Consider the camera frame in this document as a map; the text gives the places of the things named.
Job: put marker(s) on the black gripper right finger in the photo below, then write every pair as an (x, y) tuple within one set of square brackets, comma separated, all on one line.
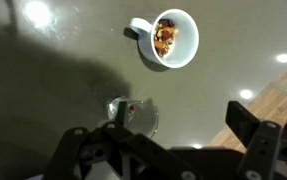
[(259, 146)]

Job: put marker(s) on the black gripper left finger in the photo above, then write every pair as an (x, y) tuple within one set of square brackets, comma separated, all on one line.
[(73, 150)]

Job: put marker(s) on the red orange food pieces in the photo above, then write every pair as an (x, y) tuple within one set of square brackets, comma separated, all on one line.
[(132, 107)]

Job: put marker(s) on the white ceramic mug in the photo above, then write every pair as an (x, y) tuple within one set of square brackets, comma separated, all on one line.
[(183, 36)]

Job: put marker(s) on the mixed nuts and dried fruit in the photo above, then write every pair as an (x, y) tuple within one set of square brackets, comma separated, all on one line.
[(164, 36)]

